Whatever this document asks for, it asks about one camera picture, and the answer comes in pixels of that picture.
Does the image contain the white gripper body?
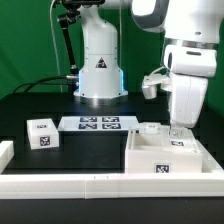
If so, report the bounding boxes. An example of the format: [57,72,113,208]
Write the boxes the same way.
[163,45,217,128]

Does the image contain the white flat panel with tags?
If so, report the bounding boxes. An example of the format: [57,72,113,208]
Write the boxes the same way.
[58,116,139,132]

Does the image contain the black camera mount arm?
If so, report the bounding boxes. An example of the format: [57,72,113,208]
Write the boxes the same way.
[53,0,105,76]

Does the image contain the black cables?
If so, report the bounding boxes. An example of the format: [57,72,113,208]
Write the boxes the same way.
[12,74,80,94]

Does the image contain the white cabinet body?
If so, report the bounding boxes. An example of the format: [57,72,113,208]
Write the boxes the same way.
[125,125,203,174]

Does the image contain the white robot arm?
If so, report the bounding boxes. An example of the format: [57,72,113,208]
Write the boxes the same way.
[74,0,224,128]

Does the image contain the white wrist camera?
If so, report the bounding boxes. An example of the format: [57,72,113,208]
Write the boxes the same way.
[142,66,172,99]

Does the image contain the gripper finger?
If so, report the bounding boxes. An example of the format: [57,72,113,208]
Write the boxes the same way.
[170,125,184,138]

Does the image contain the white small box part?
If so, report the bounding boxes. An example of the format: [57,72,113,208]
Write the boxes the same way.
[27,118,59,150]

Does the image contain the white U-shaped fence frame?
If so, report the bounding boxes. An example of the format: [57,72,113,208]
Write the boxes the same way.
[0,141,224,199]

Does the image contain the white hanging cable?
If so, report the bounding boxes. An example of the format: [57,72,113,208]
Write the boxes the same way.
[49,0,64,94]

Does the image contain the white small door part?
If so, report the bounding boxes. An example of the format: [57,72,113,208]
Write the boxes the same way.
[139,122,161,134]

